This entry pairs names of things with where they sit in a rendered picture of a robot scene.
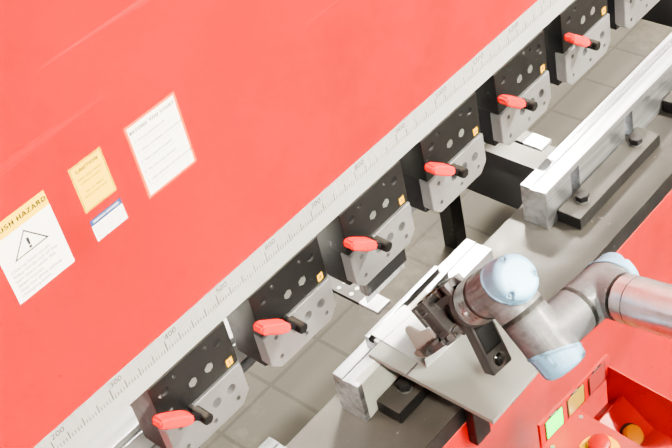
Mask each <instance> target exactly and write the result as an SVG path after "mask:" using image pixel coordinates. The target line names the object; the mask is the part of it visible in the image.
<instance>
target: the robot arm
mask: <svg viewBox="0 0 672 448"><path fill-rule="evenodd" d="M538 285H539V278H538V275H537V271H536V268H535V267H534V265H533V264H532V263H531V262H530V261H529V260H528V259H527V258H525V257H524V256H522V255H519V254H512V253H511V254H505V255H502V256H500V257H498V258H496V259H493V260H491V261H489V262H488V263H486V264H485V265H484V267H482V268H481V269H480V270H478V271H477V272H475V273H474V274H472V275H471V276H469V277H468V278H466V279H465V278H464V277H463V276H462V275H461V274H460V273H459V272H458V273H457V274H455V275H454V276H452V277H449V278H448V279H446V280H445V281H444V282H442V283H441V284H437V285H436V286H435V289H433V290H432V292H430V293H428V294H427V295H426V296H425V297H424V298H422V299H421V300H420V301H419V302H418V303H417V306H416V307H415V308H413V309H412V310H411V312H412V313H413V314H414V315H415V316H416V317H417V319H418V320H419V321H420V322H421V323H422V325H423V326H424V327H425V328H427V329H425V330H423V331H420V330H418V329H416V328H415V327H413V326H411V325H408V326H406V328H405V331H406V333H407V335H408V337H409V338H410V340H411V342H412V343H413V345H414V346H415V348H416V351H415V352H414V354H415V355H416V356H417V357H426V358H427V357H429V356H431V355H433V354H434V353H436V352H437V351H438V350H440V349H441V348H443V347H444V346H445V345H446V346H449V345H450V344H452V343H453V342H454V341H456V340H457V339H458V338H459V337H460V336H461V335H466V336H467V338H468V340H469V342H470V344H471V346H472V348H473V350H474V352H475V354H476V356H477V358H478V360H479V362H480V365H481V367H482V369H483V371H484V373H486V374H489V375H492V376H495V375H496V374H497V373H498V372H499V371H500V370H501V369H503V368H504V367H505V366H506V365H507V364H508V363H509V362H510V361H511V356H510V354H509V352H508V350H507V347H506V345H505V343H504V341H503V339H502V337H501V335H500V333H499V331H498V329H497V326H496V324H495V322H494V319H495V320H496V321H497V322H498V324H499V325H500V326H501V327H502V328H503V329H504V331H505V332H506V333H507V334H508V336H509V337H510V338H511V339H512V341H513V342H514V343H515V344H516V346H517V347H518V348H519V350H520V351H521V352H522V353H523V355H524V356H525V357H526V358H527V361H528V363H531V364H532V365H533V366H534V368H535V369H536V370H537V371H538V372H539V373H540V374H541V376H542V377H543V378H544V379H546V380H548V381H554V380H556V379H559V378H560V377H562V376H564V375H565V374H567V373H568V372H569V371H571V370H572V369H573V368H574V367H576V366H577V365H578V364H579V363H580V362H581V361H582V359H584V357H585V355H586V351H585V349H584V348H583V346H582V343H581V342H580V341H581V340H582V339H583V338H584V337H586V336H587V335H588V334H589V333H590V332H591V331H592V330H593V329H594V328H595V327H597V326H598V325H599V324H600V323H601V322H602V321H603V320H604V319H610V320H613V321H616V322H619V323H622V324H625V325H628V326H632V327H635V328H638V329H641V330H644V331H647V332H650V333H653V334H656V335H659V336H662V337H666V338H669V339H672V284H668V283H665V282H661V281H657V280H654V279H650V278H646V277H643V276H639V273H638V271H637V269H636V267H635V266H634V265H633V263H632V262H631V261H630V260H628V259H624V257H623V256H622V255H621V254H618V253H614V252H608V253H605V254H603V255H602V256H600V257H599V258H598V259H596V260H595V261H593V262H591V263H589V264H588V265H587V266H586V267H585V268H584V270H583V271H582V272H581V273H580V274H579V275H577V276H576V277H575V278H574V279H573V280H572V281H571V282H569V283H568V284H567V285H566V286H565V287H564V288H562V289H561V290H560V291H559V292H558V293H557V294H556V295H554V296H553V297H552V298H551V299H550V300H549V301H548V302H546V300H545V299H544V298H543V297H542V295H541V294H540V293H539V292H538V291H537V288H538ZM426 313H427V314H426ZM425 314H426V315H425ZM428 327H430V328H431V329H429V328H428ZM432 338H433V339H432ZM431 339H432V340H431ZM429 340H431V341H429Z"/></svg>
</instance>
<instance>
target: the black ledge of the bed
mask: <svg viewBox="0 0 672 448"><path fill-rule="evenodd" d="M645 129H646V130H649V131H652V132H655V133H658V134H659V135H660V145H659V146H658V147H657V148H656V149H655V150H654V151H653V153H652V154H651V155H650V156H649V157H648V158H647V159H646V160H645V161H644V162H643V163H642V164H641V166H640V167H639V168H638V169H637V170H636V171H635V172H634V173H633V174H632V175H631V176H630V177H629V179H628V180H627V181H626V182H625V183H624V184H623V185H622V186H621V187H620V188H619V189H618V190H617V192H616V193H615V194H614V195H613V196H612V197H611V198H610V199H609V200H608V201H607V202H606V203H605V205H604V206H603V207H602V208H601V209H600V210H599V211H598V212H597V213H596V214H595V215H594V216H593V217H592V219H591V220H590V221H589V222H588V223H587V224H586V225H585V226H584V227H583V228H582V229H581V230H580V229H577V228H575V227H572V226H570V225H567V224H565V223H562V222H560V221H559V220H557V222H556V223H555V224H554V225H553V226H552V227H551V228H550V229H546V228H544V227H541V226H539V225H536V224H534V223H531V222H529V221H526V220H524V214H523V205H521V206H520V207H519V208H518V209H517V210H516V211H515V213H514V214H513V215H512V216H511V217H510V218H509V219H508V220H507V221H506V222H505V223H504V224H503V225H502V226H501V227H500V228H499V229H498V230H497V231H496V232H495V233H494V234H493V235H492V236H491V237H490V238H489V239H488V240H487V241H486V242H485V243H484V244H483V246H485V247H487V248H490V249H492V254H493V259H496V258H498V257H500V256H502V255H505V254H511V253H512V254H519V255H522V256H524V257H525V258H527V259H528V260H529V261H530V262H531V263H532V264H533V265H534V267H535V268H536V271H537V275H538V278H539V285H538V288H537V291H538V292H539V293H540V294H541V295H542V297H543V298H544V299H545V300H546V302H548V301H549V300H550V299H551V298H552V297H553V296H554V295H556V294H557V293H558V292H559V291H560V290H561V289H562V288H564V287H565V286H566V285H567V284H568V283H569V282H571V281H572V280H573V279H574V278H575V277H576V276H577V275H579V274H580V273H581V272H582V271H583V270H584V268H585V267H586V266H587V265H588V264H589V263H591V262H593V261H595V260H596V259H598V258H599V257H600V256H602V255H603V254H605V253H608V252H614V253H616V252H617V250H618V249H619V248H620V247H621V246H622V245H623V244H624V243H625V241H626V240H627V239H628V238H629V237H630V236H631V235H632V234H633V232H634V231H635V230H636V229H637V228H638V227H639V226H640V225H641V223H642V222H643V221H644V220H645V219H646V218H647V217H648V216H649V214H650V213H651V212H652V211H653V210H654V209H655V208H656V206H657V205H658V204H659V203H660V202H661V201H662V200H663V199H664V197H665V196H666V195H667V194H668V193H669V192H670V191H671V190H672V114H671V113H668V112H665V111H663V110H662V111H661V112H660V113H659V114H658V115H657V116H656V117H655V118H654V119H653V120H652V121H651V122H650V123H649V124H648V125H647V126H646V127H645ZM465 422H466V418H465V413H464V408H462V407H460V406H458V405H456V404H454V403H452V402H451V401H449V400H447V399H445V398H443V397H441V396H439V395H438V394H436V393H434V392H431V393H430V394H429V395H428V396H427V397H426V398H425V399H424V400H423V401H422V402H421V404H420V405H419V406H418V407H417V408H416V409H415V410H414V411H413V412H412V413H411V414H410V415H409V417H408V418H407V419H406V420H405V421H404V422H403V423H402V424H401V423H399V422H397V421H396V420H394V419H392V418H390V417H389V416H387V415H385V414H383V413H382V412H380V411H379V410H378V411H377V412H376V413H375V414H374V415H373V416H372V417H371V418H370V419H369V420H368V421H367V422H366V421H364V420H363V419H361V418H359V417H357V416H356V415H354V414H352V413H351V412H349V411H347V410H345V409H344V408H342V406H341V403H340V399H339V395H338V393H337V394H336V395H335V396H334V397H333V398H332V399H331V400H330V401H329V402H328V403H327V404H326V405H325V406H324V407H323V408H322V409H321V410H320V411H319V412H318V413H317V414H316V415H315V416H314V417H313V418H312V419H311V421H310V422H309V423H308V424H307V425H306V426H305V427H304V428H303V429H302V430H301V431H300V432H299V433H298V434H297V435H296V436H295V437H294V438H293V439H292V440H291V441H290V442H289V443H288V444H287V445H286V446H285V447H287V448H443V447H444V445H445V444H446V443H447V442H448V441H449V440H450V439H451V437H452V436H453V435H454V434H455V433H456V432H457V431H458V430H459V428H460V427H461V426H462V425H463V424H464V423H465Z"/></svg>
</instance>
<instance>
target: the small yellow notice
mask: <svg viewBox="0 0 672 448"><path fill-rule="evenodd" d="M68 173H69V175H70V177H71V180H72V182H73V184H74V187H75V189H76V191H77V194H78V196H79V198H80V201H81V203H82V205H83V208H84V210H85V212H86V213H88V212H89V211H90V210H91V209H93V208H94V207H95V206H96V205H98V204H99V203H100V202H102V201H103V200H104V199H105V198H107V197H108V196H109V195H110V194H112V193H113V192H114V191H116V190H117V189H116V186H115V184H114V181H113V179H112V176H111V174H110V171H109V169H108V166H107V164H106V161H105V159H104V156H103V154H102V151H101V149H100V147H98V148H97V149H96V150H94V151H93V152H92V153H91V154H89V155H88V156H87V157H85V158H84V159H83V160H81V161H80V162H79V163H77V164H76V165H75V166H73V167H72V168H71V169H69V170H68Z"/></svg>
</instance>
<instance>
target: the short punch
mask: <svg viewBox="0 0 672 448"><path fill-rule="evenodd" d="M406 260H407V259H406V254H405V249H403V250H402V251H401V252H400V253H399V254H398V255H397V256H396V257H395V258H394V259H393V260H392V261H391V262H389V263H388V264H387V265H386V266H385V267H384V268H383V269H382V270H381V271H380V272H379V273H378V274H377V275H376V276H375V277H374V278H373V279H372V280H371V281H370V282H369V283H368V284H367V285H359V287H360V291H361V293H362V294H364V295H365V297H366V301H367V303H369V302H370V301H371V300H372V299H373V298H374V297H375V296H376V295H377V294H378V293H379V292H380V291H381V290H382V289H383V288H384V287H385V286H386V285H387V284H388V283H389V282H390V281H391V280H392V279H393V278H394V277H395V276H396V275H397V274H398V273H399V272H400V271H401V270H402V269H403V268H404V262H405V261H406Z"/></svg>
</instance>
